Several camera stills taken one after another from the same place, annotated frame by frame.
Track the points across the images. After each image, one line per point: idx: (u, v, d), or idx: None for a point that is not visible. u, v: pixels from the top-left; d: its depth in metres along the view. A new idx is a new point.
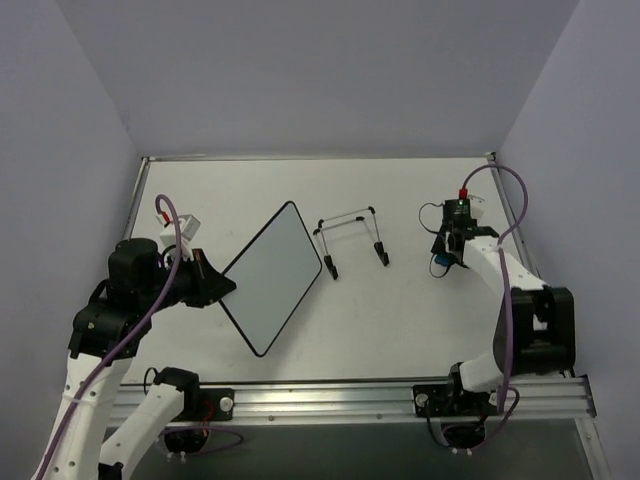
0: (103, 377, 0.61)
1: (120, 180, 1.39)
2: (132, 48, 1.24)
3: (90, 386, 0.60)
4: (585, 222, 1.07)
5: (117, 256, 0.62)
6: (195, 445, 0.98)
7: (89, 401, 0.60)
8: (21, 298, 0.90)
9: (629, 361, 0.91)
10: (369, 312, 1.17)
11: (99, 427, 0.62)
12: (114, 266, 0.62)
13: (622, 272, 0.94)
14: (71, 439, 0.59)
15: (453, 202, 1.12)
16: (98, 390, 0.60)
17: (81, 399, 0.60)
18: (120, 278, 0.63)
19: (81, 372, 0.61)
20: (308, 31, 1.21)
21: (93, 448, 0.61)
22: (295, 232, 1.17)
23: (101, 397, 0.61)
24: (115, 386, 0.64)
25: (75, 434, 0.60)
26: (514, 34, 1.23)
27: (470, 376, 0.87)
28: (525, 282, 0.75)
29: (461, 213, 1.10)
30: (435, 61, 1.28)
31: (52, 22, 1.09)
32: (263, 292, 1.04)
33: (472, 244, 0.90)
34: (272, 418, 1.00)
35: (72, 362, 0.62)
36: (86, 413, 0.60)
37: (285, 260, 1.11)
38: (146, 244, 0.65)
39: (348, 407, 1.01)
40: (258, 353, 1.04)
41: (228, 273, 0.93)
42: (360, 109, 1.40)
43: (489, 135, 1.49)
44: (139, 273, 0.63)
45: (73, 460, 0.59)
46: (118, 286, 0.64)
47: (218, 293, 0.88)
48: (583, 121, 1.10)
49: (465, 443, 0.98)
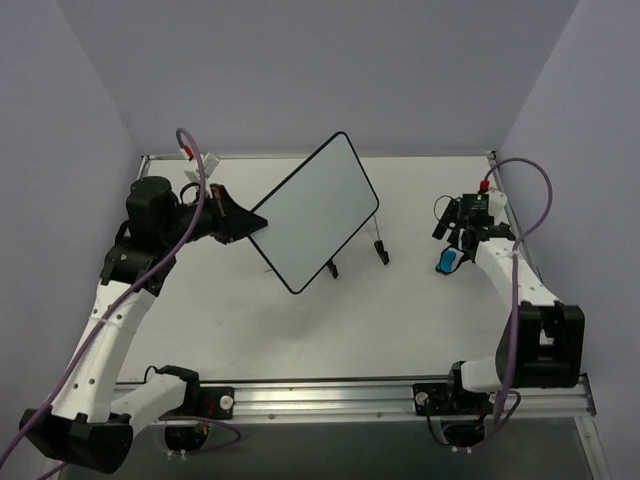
0: (131, 302, 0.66)
1: (120, 178, 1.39)
2: (132, 47, 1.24)
3: (117, 309, 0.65)
4: (584, 220, 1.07)
5: (135, 199, 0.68)
6: (195, 443, 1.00)
7: (115, 322, 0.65)
8: (21, 296, 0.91)
9: (629, 361, 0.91)
10: (369, 311, 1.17)
11: (119, 351, 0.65)
12: (132, 207, 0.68)
13: (622, 270, 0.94)
14: (93, 356, 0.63)
15: (470, 196, 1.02)
16: (124, 313, 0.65)
17: (107, 319, 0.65)
18: (141, 219, 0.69)
19: (109, 298, 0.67)
20: (308, 30, 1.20)
21: (111, 374, 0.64)
22: (335, 173, 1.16)
23: (126, 322, 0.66)
24: (137, 317, 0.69)
25: (98, 352, 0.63)
26: (514, 33, 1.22)
27: (470, 378, 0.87)
28: (535, 296, 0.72)
29: (478, 209, 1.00)
30: (435, 60, 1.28)
31: (52, 20, 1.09)
32: (299, 237, 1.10)
33: (487, 245, 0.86)
34: (272, 417, 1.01)
35: (103, 288, 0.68)
36: (110, 334, 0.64)
37: (317, 211, 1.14)
38: (159, 184, 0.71)
39: (349, 406, 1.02)
40: (293, 290, 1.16)
41: (258, 210, 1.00)
42: (360, 108, 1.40)
43: (490, 134, 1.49)
44: (157, 212, 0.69)
45: (93, 376, 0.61)
46: (139, 227, 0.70)
47: (246, 227, 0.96)
48: (583, 119, 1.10)
49: (465, 442, 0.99)
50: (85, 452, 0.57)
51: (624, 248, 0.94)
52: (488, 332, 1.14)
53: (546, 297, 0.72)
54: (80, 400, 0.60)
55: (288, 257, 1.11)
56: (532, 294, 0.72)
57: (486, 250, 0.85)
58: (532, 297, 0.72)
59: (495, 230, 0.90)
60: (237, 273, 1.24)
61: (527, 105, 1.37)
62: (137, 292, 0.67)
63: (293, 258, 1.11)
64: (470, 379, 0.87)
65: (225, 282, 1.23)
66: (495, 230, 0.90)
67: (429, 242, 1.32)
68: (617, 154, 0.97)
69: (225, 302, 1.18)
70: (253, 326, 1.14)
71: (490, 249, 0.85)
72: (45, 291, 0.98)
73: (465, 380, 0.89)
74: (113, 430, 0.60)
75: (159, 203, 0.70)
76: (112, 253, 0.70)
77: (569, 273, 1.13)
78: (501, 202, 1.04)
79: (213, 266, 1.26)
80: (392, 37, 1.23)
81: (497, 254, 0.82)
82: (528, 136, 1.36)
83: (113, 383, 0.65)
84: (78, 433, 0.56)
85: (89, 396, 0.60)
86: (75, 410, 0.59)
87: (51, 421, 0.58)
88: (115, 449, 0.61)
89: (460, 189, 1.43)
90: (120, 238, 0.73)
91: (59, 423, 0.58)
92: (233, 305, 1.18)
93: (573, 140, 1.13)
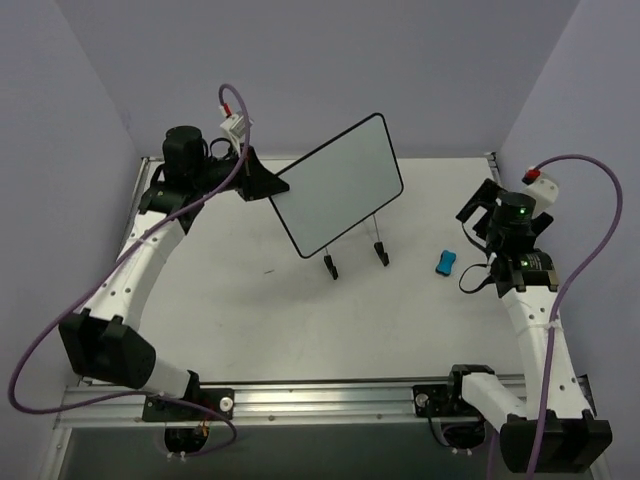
0: (166, 229, 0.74)
1: (120, 179, 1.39)
2: (133, 48, 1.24)
3: (153, 233, 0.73)
4: (584, 220, 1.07)
5: (171, 142, 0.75)
6: (195, 445, 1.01)
7: (151, 243, 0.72)
8: (21, 296, 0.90)
9: (630, 361, 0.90)
10: (369, 312, 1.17)
11: (151, 271, 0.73)
12: (166, 151, 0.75)
13: (622, 271, 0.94)
14: (130, 269, 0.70)
15: (511, 209, 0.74)
16: (160, 237, 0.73)
17: (144, 240, 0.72)
18: (174, 163, 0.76)
19: (145, 224, 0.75)
20: (308, 31, 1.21)
21: (142, 288, 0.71)
22: (364, 157, 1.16)
23: (160, 246, 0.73)
24: (167, 247, 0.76)
25: (134, 266, 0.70)
26: (514, 34, 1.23)
27: (470, 392, 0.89)
28: (563, 398, 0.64)
29: (517, 226, 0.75)
30: (435, 61, 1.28)
31: (52, 20, 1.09)
32: (317, 208, 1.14)
33: (518, 297, 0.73)
34: (271, 419, 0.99)
35: (140, 217, 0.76)
36: (146, 252, 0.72)
37: (333, 200, 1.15)
38: (192, 132, 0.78)
39: (349, 407, 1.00)
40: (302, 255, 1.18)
41: (281, 175, 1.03)
42: (360, 110, 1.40)
43: (490, 135, 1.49)
44: (189, 157, 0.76)
45: (129, 284, 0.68)
46: (172, 171, 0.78)
47: (268, 189, 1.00)
48: (582, 120, 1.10)
49: (465, 443, 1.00)
50: (115, 352, 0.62)
51: (623, 248, 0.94)
52: (488, 333, 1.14)
53: (576, 403, 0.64)
54: (116, 302, 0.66)
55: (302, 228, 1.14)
56: (560, 396, 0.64)
57: (518, 299, 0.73)
58: (560, 403, 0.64)
59: (532, 270, 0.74)
60: (236, 274, 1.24)
61: (527, 106, 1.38)
62: (171, 223, 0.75)
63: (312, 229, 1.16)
64: (472, 400, 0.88)
65: (224, 282, 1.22)
66: (533, 270, 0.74)
67: (429, 243, 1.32)
68: (616, 154, 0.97)
69: (226, 303, 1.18)
70: (252, 326, 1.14)
71: (523, 303, 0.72)
72: (45, 291, 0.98)
73: (465, 390, 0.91)
74: (138, 345, 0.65)
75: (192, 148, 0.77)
76: (148, 190, 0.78)
77: (569, 274, 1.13)
78: (552, 203, 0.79)
79: (211, 267, 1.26)
80: (392, 39, 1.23)
81: (529, 317, 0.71)
82: (527, 137, 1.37)
83: (142, 300, 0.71)
84: (111, 333, 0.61)
85: (124, 300, 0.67)
86: (111, 312, 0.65)
87: (88, 317, 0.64)
88: (136, 365, 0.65)
89: (460, 190, 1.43)
90: (154, 181, 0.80)
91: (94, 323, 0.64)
92: (233, 306, 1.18)
93: (573, 140, 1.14)
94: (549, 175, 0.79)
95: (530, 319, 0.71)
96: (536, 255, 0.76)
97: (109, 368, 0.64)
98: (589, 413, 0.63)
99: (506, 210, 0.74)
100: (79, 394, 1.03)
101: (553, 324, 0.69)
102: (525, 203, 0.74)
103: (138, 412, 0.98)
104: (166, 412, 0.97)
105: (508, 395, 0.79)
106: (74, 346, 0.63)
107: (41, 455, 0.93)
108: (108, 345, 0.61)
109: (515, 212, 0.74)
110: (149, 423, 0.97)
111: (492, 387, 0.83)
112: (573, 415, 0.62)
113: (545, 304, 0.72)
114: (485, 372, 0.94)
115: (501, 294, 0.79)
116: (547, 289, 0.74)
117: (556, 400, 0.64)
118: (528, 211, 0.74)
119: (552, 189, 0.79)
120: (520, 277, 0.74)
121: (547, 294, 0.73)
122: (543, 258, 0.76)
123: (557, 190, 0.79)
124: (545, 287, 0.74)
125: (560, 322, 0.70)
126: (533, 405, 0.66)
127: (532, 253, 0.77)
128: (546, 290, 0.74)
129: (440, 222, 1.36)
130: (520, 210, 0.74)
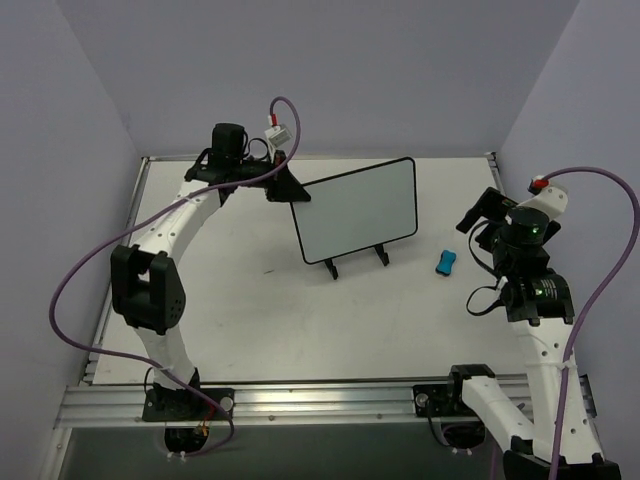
0: (208, 194, 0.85)
1: (120, 179, 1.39)
2: (134, 48, 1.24)
3: (197, 195, 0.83)
4: (585, 220, 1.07)
5: (222, 129, 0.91)
6: (195, 444, 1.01)
7: (195, 202, 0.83)
8: (22, 297, 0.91)
9: (630, 361, 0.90)
10: (369, 312, 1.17)
11: (191, 226, 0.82)
12: (216, 135, 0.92)
13: (622, 271, 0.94)
14: (175, 218, 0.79)
15: (523, 229, 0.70)
16: (203, 199, 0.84)
17: (189, 199, 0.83)
18: (221, 145, 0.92)
19: (190, 190, 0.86)
20: (308, 30, 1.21)
21: (183, 238, 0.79)
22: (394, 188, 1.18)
23: (202, 206, 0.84)
24: (205, 213, 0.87)
25: (179, 216, 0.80)
26: (514, 34, 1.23)
27: (472, 396, 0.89)
28: (575, 443, 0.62)
29: (530, 246, 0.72)
30: (436, 61, 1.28)
31: (52, 21, 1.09)
32: (335, 217, 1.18)
33: (530, 329, 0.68)
34: (272, 418, 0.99)
35: (185, 185, 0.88)
36: (190, 207, 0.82)
37: (338, 207, 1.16)
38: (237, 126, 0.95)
39: (349, 408, 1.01)
40: (306, 259, 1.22)
41: (307, 187, 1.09)
42: (360, 110, 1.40)
43: (490, 134, 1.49)
44: (233, 144, 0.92)
45: (174, 230, 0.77)
46: (217, 152, 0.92)
47: (290, 195, 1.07)
48: (582, 120, 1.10)
49: (465, 443, 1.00)
50: (157, 284, 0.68)
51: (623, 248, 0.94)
52: (489, 333, 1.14)
53: (587, 445, 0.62)
54: (161, 240, 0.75)
55: (315, 232, 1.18)
56: (572, 441, 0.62)
57: (531, 333, 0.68)
58: (571, 448, 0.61)
59: (548, 300, 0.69)
60: (236, 273, 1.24)
61: (527, 106, 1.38)
62: (212, 191, 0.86)
63: (315, 232, 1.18)
64: (472, 404, 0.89)
65: (225, 282, 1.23)
66: (547, 298, 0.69)
67: (430, 243, 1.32)
68: (617, 154, 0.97)
69: (226, 303, 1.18)
70: (253, 326, 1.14)
71: (536, 339, 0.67)
72: (45, 291, 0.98)
73: (465, 394, 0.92)
74: (174, 286, 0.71)
75: (237, 139, 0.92)
76: (193, 167, 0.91)
77: (569, 274, 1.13)
78: (562, 213, 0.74)
79: (211, 267, 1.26)
80: (392, 38, 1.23)
81: (542, 354, 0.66)
82: (528, 137, 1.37)
83: (180, 250, 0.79)
84: (157, 264, 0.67)
85: (169, 241, 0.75)
86: (158, 248, 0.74)
87: (136, 249, 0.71)
88: (169, 304, 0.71)
89: (460, 190, 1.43)
90: (197, 163, 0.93)
91: (141, 257, 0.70)
92: (233, 305, 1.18)
93: (573, 140, 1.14)
94: (557, 184, 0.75)
95: (542, 356, 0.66)
96: (550, 280, 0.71)
97: (147, 303, 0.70)
98: (599, 457, 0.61)
99: (516, 230, 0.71)
100: (79, 394, 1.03)
101: (567, 364, 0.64)
102: (538, 222, 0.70)
103: (138, 412, 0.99)
104: (166, 412, 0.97)
105: (511, 410, 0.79)
106: (121, 274, 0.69)
107: (40, 455, 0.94)
108: (153, 275, 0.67)
109: (527, 232, 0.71)
110: (150, 423, 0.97)
111: (493, 399, 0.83)
112: (583, 460, 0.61)
113: (560, 340, 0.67)
114: (485, 375, 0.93)
115: (511, 319, 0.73)
116: (561, 322, 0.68)
117: (569, 446, 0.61)
118: (541, 230, 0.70)
119: (560, 198, 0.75)
120: (534, 304, 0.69)
121: (561, 328, 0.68)
122: (558, 282, 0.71)
123: (566, 200, 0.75)
124: (559, 319, 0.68)
125: (574, 361, 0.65)
126: (541, 444, 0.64)
127: (546, 277, 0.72)
128: (560, 322, 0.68)
129: (440, 222, 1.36)
130: (532, 229, 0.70)
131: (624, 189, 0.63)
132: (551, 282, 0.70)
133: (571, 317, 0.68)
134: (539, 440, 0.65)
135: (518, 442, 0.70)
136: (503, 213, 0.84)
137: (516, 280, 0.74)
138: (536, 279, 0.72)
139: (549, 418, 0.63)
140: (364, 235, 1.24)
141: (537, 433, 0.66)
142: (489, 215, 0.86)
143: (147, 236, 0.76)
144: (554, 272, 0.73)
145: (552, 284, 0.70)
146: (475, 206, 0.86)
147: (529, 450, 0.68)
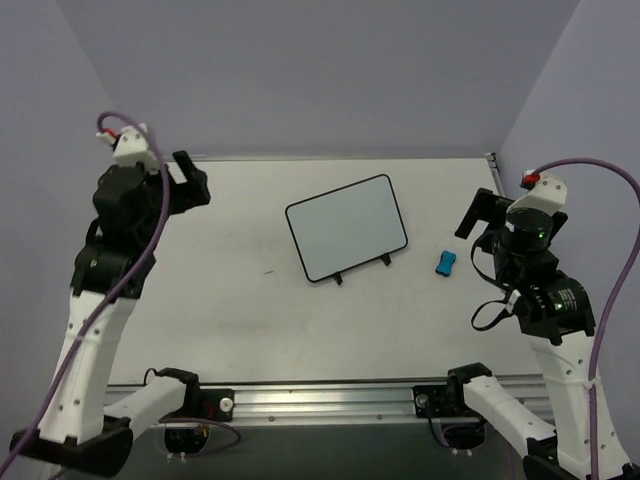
0: (107, 314, 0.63)
1: None
2: (131, 50, 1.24)
3: (94, 324, 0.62)
4: (583, 222, 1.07)
5: (103, 194, 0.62)
6: (195, 445, 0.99)
7: (93, 338, 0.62)
8: None
9: (628, 361, 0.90)
10: (369, 312, 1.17)
11: (102, 363, 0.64)
12: (99, 204, 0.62)
13: (620, 274, 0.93)
14: (75, 374, 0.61)
15: (532, 235, 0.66)
16: (102, 327, 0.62)
17: (84, 336, 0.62)
18: (110, 218, 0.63)
19: (85, 308, 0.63)
20: (306, 31, 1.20)
21: (95, 390, 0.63)
22: (377, 205, 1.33)
23: (105, 335, 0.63)
24: (117, 327, 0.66)
25: (80, 370, 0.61)
26: (514, 37, 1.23)
27: (472, 399, 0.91)
28: (607, 457, 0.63)
29: (537, 250, 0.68)
30: (434, 63, 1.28)
31: (52, 23, 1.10)
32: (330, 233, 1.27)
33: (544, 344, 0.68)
34: (272, 419, 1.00)
35: (76, 300, 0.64)
36: (90, 351, 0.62)
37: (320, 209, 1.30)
38: (130, 175, 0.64)
39: (349, 407, 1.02)
40: (311, 278, 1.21)
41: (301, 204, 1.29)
42: (360, 110, 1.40)
43: (490, 135, 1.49)
44: (128, 208, 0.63)
45: (77, 396, 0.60)
46: (110, 226, 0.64)
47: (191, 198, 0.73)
48: (581, 122, 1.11)
49: (465, 444, 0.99)
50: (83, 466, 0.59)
51: (624, 251, 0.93)
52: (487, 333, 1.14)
53: (617, 457, 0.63)
54: (68, 415, 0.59)
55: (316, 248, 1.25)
56: (603, 456, 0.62)
57: (553, 352, 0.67)
58: (604, 464, 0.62)
59: (570, 309, 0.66)
60: (236, 274, 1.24)
61: (527, 107, 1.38)
62: (114, 302, 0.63)
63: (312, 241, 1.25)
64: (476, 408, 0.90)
65: (223, 282, 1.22)
66: (568, 311, 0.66)
67: (429, 243, 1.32)
68: (616, 155, 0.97)
69: (225, 304, 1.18)
70: (252, 326, 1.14)
71: (559, 357, 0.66)
72: None
73: (465, 396, 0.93)
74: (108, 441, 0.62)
75: (131, 198, 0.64)
76: (84, 253, 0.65)
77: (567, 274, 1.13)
78: (561, 205, 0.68)
79: (211, 267, 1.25)
80: (391, 40, 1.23)
81: (566, 372, 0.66)
82: (528, 138, 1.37)
83: (99, 397, 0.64)
84: (71, 451, 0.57)
85: (76, 411, 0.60)
86: (65, 432, 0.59)
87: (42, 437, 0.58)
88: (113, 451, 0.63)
89: (458, 191, 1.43)
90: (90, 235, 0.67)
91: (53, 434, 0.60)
92: (232, 305, 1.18)
93: (571, 142, 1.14)
94: (549, 175, 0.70)
95: (567, 375, 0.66)
96: (566, 288, 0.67)
97: None
98: (629, 466, 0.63)
99: (523, 237, 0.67)
100: None
101: (594, 382, 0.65)
102: (543, 225, 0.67)
103: None
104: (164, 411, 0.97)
105: (517, 409, 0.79)
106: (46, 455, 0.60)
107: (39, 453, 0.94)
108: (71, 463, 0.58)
109: (534, 236, 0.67)
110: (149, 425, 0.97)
111: (496, 400, 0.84)
112: (615, 473, 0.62)
113: (583, 356, 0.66)
114: (484, 375, 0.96)
115: (531, 332, 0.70)
116: (582, 334, 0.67)
117: (602, 462, 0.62)
118: (546, 234, 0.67)
119: (557, 189, 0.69)
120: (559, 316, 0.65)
121: (583, 342, 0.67)
122: (574, 286, 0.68)
123: (562, 190, 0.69)
124: (581, 333, 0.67)
125: (599, 378, 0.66)
126: (568, 459, 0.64)
127: (560, 285, 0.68)
128: (582, 334, 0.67)
129: (440, 222, 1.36)
130: (538, 234, 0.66)
131: (621, 174, 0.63)
132: (568, 291, 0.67)
133: (592, 331, 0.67)
134: (565, 453, 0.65)
135: (536, 445, 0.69)
136: (497, 214, 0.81)
137: (529, 293, 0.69)
138: (552, 290, 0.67)
139: (578, 435, 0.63)
140: (363, 250, 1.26)
141: (562, 446, 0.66)
142: (483, 217, 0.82)
143: (50, 414, 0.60)
144: (564, 274, 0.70)
145: (570, 294, 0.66)
146: (469, 209, 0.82)
147: (549, 454, 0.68)
